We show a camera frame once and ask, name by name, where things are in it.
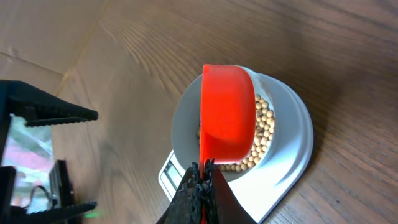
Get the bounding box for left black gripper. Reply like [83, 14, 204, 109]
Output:
[1, 80, 98, 224]

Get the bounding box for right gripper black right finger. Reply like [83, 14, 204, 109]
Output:
[203, 159, 256, 224]

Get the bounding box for grey round bowl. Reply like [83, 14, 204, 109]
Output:
[171, 66, 274, 182]

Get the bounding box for soybeans in bowl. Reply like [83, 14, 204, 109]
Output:
[197, 93, 276, 173]

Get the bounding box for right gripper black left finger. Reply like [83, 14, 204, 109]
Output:
[157, 162, 202, 224]

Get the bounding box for red measuring scoop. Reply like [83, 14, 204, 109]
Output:
[199, 64, 256, 178]

